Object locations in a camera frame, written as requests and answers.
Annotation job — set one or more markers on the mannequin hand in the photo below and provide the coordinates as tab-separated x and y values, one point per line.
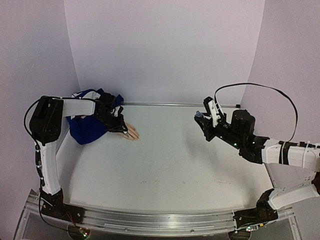
131	133

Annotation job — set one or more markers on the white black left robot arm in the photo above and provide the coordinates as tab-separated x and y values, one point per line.
90	114

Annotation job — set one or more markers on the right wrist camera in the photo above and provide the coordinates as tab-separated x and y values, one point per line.
214	110

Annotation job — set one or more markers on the blue white red jacket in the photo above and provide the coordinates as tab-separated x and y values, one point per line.
86	129

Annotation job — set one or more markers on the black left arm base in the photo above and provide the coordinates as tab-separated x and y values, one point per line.
52	205

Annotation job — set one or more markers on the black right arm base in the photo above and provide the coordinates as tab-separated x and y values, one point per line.
261	214

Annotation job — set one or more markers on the blue nail polish bottle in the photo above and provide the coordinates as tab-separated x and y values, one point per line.
198	114

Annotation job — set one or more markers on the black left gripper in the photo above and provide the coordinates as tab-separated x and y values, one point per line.
119	127

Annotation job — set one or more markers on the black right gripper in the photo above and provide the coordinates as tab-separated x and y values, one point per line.
210	127

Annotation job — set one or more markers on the aluminium table front rail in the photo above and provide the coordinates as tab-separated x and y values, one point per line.
151	224

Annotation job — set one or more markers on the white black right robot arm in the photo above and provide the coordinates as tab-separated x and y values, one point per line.
239	134

